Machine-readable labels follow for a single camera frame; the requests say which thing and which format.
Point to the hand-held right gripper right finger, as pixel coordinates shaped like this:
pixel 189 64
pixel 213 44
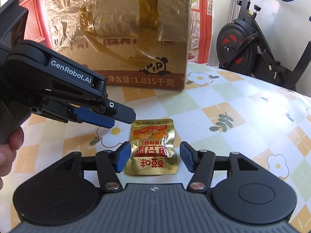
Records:
pixel 187 156

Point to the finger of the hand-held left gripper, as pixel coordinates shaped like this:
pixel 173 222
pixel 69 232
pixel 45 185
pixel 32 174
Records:
pixel 97 117
pixel 121 111

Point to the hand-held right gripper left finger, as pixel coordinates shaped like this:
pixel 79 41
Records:
pixel 122 156

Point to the gold snack packet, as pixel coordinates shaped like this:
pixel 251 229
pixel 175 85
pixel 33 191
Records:
pixel 151 150

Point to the cardboard box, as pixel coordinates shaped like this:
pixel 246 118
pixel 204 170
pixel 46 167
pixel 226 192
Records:
pixel 116 29

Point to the person's left hand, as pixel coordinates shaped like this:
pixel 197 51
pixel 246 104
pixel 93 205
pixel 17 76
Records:
pixel 9 165

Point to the floral checked tablecloth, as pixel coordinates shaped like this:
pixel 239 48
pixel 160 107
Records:
pixel 230 114

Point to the black exercise bike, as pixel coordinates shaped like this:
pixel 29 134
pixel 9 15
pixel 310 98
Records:
pixel 243 48

